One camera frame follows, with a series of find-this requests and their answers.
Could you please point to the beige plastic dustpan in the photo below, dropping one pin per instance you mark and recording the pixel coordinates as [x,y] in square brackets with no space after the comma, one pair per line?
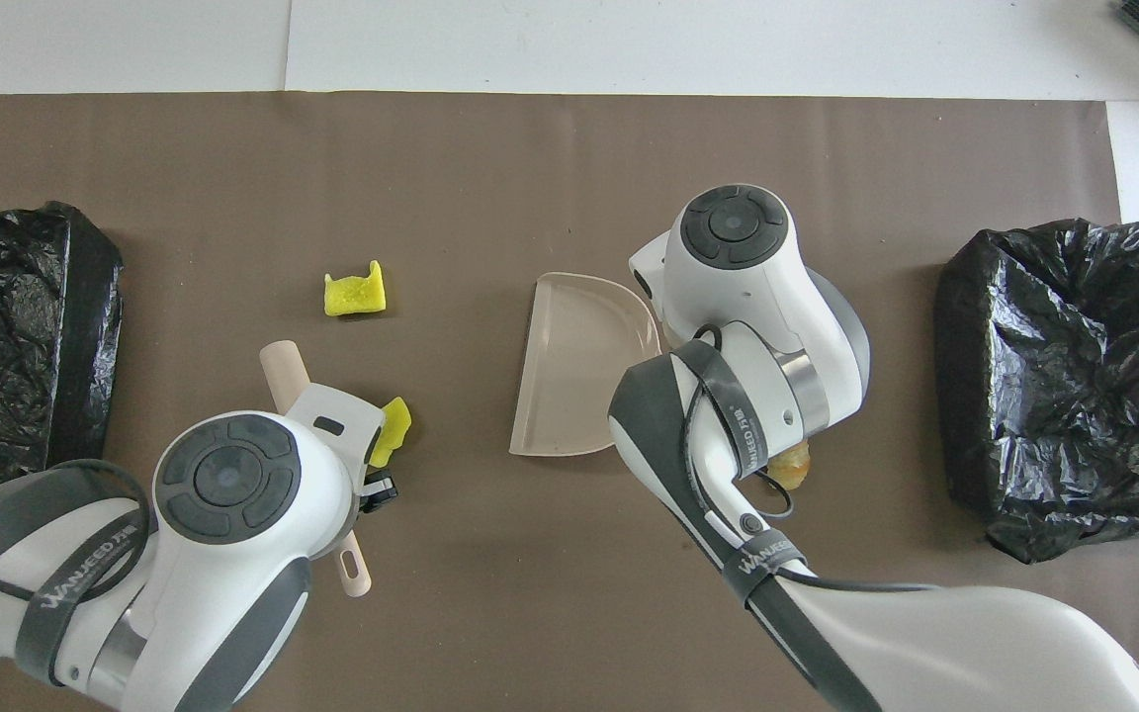
[579,366]

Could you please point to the crumpled black bagged bin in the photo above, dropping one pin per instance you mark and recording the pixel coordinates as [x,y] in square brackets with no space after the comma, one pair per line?
[1054,376]

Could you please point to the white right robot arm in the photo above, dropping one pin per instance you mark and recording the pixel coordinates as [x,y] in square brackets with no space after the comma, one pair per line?
[733,227]

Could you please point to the long striped croissant piece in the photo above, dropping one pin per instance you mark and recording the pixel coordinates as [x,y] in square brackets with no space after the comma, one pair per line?
[795,467]

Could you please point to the beige brush with black bristles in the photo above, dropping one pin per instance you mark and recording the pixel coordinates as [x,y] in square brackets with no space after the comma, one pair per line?
[283,371]

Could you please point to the notched yellow sponge piece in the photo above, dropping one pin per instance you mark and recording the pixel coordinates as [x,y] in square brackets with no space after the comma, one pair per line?
[354,295]

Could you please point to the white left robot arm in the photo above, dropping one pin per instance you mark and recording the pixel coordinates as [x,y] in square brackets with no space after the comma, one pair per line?
[228,480]

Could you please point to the wedge yellow sponge piece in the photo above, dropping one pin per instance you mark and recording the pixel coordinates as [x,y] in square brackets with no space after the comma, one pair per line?
[394,425]

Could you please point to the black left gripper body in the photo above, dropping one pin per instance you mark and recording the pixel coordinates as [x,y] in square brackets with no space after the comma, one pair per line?
[380,494]

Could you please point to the brown paper table mat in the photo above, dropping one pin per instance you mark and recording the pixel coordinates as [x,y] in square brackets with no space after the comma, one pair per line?
[431,148]

